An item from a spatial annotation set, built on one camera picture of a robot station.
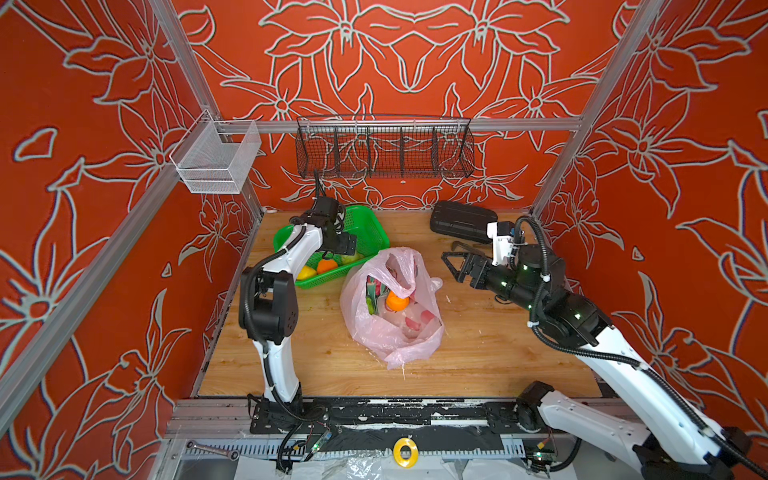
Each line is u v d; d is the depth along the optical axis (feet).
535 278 1.53
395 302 2.95
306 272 3.10
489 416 2.40
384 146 3.19
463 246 3.50
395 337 2.49
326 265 3.18
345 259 3.22
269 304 1.68
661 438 1.30
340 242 2.80
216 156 3.05
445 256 2.01
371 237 3.40
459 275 1.84
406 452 2.27
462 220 3.66
